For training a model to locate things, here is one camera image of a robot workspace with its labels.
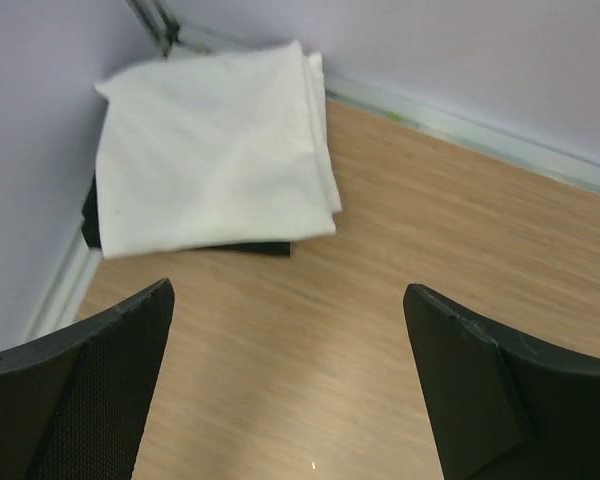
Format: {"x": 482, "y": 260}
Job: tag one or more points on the folded black t-shirt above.
{"x": 91, "y": 233}

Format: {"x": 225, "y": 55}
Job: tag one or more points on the white t-shirt with print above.
{"x": 217, "y": 149}

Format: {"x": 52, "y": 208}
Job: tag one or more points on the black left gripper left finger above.
{"x": 74, "y": 403}

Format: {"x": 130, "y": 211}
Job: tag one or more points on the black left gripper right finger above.
{"x": 502, "y": 404}

